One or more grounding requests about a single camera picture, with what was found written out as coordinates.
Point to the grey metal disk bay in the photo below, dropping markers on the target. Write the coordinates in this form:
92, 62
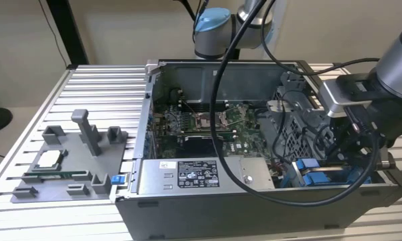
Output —
289, 105

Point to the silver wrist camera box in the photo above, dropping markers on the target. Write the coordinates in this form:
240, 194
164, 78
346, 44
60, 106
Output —
338, 95

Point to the black upright post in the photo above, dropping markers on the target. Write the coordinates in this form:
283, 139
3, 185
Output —
66, 32

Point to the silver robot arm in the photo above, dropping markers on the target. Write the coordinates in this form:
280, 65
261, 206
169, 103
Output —
398, 65

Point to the black open PC case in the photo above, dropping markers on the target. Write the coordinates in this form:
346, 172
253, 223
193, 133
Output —
220, 221

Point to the grey parts rack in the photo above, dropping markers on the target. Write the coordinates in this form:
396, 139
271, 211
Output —
73, 150

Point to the silver CPU chip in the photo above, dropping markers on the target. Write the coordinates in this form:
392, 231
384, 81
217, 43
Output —
48, 159

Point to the hard disk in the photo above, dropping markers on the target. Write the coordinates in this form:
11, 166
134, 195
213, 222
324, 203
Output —
316, 179

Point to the green RAM stick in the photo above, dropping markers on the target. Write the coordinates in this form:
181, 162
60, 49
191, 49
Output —
65, 174

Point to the silver power supply unit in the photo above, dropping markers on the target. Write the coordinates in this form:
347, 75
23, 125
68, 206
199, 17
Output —
153, 175

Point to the blue case latch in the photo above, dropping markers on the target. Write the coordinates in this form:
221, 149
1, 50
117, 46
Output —
116, 180

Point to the CPU socket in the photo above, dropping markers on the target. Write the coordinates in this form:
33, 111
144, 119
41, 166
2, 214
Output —
201, 120

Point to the black graphics card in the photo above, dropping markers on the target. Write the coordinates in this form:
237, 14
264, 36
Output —
197, 146

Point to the green motherboard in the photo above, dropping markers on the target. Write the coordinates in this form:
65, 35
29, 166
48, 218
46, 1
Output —
167, 148

